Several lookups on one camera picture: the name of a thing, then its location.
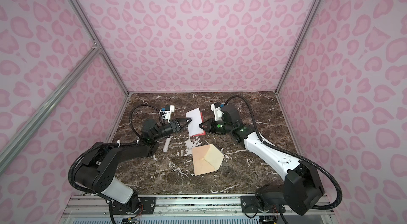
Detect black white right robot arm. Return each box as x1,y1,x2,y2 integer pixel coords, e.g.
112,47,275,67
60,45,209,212
199,119,343,216

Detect left corner aluminium post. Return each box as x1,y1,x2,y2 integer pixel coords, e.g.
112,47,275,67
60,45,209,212
68,0,130,97

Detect white glue stick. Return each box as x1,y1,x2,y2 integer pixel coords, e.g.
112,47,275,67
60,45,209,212
163,137,171,153

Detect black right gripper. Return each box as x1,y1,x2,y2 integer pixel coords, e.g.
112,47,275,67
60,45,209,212
198,118,234,136

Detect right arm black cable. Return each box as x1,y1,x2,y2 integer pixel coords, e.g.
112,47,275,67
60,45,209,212
224,95,343,210

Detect corner aluminium post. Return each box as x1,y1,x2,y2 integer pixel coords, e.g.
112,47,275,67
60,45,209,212
275,0,323,96
68,0,130,97

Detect left diagonal aluminium strut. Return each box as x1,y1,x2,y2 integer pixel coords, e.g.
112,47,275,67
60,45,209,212
1,45,100,174

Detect right corner aluminium post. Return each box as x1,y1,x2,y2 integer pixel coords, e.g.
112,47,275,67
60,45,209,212
275,0,323,96

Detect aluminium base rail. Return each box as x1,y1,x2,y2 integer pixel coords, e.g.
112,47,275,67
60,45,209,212
59,194,338,224

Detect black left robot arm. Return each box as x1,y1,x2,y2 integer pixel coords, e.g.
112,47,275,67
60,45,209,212
68,118,192,214

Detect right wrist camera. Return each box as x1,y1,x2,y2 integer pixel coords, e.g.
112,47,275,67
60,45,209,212
210,102,224,121

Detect peach paper envelope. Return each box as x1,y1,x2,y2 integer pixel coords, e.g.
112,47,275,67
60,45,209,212
192,144,224,176

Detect pink red-bordered letter card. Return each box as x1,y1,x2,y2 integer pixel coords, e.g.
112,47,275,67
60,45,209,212
185,108,206,137

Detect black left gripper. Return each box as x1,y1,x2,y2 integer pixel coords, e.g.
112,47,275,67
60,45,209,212
153,119,191,142

